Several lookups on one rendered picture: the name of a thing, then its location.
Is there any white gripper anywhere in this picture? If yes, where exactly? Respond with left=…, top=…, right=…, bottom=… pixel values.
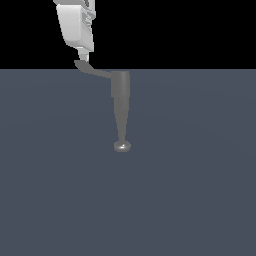
left=53, top=0, right=97, bottom=64

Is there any grey faucet lever handle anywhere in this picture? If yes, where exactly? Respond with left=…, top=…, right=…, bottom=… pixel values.
left=73, top=59, right=113, bottom=80

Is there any grey L-shaped hook tool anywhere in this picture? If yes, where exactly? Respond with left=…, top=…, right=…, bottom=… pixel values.
left=110, top=70, right=133, bottom=153

